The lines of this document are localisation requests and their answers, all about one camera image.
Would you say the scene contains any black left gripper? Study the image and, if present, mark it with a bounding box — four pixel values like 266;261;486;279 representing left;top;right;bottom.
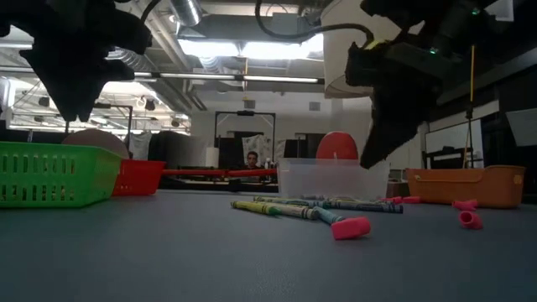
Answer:
0;0;153;123

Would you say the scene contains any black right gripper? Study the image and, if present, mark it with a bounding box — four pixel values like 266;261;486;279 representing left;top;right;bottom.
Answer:
346;39;454;170

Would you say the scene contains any black low bench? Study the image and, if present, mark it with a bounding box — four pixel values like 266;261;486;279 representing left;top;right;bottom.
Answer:
421;145;483;169

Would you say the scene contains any white board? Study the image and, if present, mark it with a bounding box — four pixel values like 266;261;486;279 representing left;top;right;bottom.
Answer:
425;118;484;165

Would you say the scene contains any small grey device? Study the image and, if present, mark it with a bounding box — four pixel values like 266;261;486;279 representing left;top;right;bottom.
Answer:
388;168;414;198

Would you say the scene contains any red round object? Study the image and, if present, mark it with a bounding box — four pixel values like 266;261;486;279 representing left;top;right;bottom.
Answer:
315;131;360;160

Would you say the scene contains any tan round object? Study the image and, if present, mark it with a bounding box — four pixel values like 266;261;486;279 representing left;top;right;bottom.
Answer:
61;128;130;160

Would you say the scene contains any green plastic basket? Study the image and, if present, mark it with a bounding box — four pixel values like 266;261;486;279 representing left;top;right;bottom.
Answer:
0;141;123;210

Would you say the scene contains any thin black stand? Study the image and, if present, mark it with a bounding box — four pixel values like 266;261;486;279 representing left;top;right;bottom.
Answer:
464;96;475;169

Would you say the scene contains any clear plastic bin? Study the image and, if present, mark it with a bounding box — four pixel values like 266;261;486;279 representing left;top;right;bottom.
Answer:
276;158;391;201

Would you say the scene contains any blue-violet crayon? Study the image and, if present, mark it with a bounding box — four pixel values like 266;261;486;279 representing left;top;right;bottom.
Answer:
326;200;404;215

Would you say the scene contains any white shade table lamp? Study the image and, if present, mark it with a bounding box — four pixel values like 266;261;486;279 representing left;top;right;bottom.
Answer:
321;0;404;100

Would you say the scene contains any orange plastic bin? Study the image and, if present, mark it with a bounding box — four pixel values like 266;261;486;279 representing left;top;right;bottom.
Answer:
404;164;526;210

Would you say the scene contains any white cloth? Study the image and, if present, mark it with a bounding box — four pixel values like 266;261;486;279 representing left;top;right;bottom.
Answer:
128;131;152;160

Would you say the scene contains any black cabinet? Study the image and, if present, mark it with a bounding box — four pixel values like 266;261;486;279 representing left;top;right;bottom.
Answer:
284;133;326;159

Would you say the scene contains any red plastic basket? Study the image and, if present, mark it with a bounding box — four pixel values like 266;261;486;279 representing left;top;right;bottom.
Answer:
112;159;168;197

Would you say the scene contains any dark grey bulky object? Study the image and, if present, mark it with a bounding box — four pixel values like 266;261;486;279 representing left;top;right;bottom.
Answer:
147;130;207;169

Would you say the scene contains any white angled panel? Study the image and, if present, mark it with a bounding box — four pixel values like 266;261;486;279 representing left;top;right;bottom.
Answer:
505;107;537;148

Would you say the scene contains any long ceiling light fixture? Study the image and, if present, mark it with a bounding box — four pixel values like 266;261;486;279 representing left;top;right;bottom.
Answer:
159;71;325;84

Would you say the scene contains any patterned cloth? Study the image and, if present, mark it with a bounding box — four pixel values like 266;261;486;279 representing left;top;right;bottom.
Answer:
242;133;274;165

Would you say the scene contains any person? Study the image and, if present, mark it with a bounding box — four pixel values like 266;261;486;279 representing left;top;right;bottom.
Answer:
244;150;262;170

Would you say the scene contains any white paper roll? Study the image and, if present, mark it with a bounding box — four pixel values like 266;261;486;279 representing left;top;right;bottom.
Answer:
205;146;221;169

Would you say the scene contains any red horizontal bar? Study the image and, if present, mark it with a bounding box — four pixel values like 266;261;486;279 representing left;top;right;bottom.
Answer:
162;168;279;178

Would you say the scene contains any green crayon yellow wrapper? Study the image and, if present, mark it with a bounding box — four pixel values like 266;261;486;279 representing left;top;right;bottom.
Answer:
229;200;283;217

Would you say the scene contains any black frame stand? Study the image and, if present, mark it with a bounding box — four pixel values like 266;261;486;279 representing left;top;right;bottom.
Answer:
94;102;134;148
214;110;277;148

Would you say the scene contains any yellow hanging cable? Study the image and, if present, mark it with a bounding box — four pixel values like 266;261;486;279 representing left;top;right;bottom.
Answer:
462;44;478;169

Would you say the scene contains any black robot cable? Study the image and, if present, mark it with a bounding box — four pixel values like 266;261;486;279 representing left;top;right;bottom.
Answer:
254;0;375;43
140;0;163;24

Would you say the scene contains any silver ventilation duct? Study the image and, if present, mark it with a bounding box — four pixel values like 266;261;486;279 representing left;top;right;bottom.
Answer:
169;0;202;27

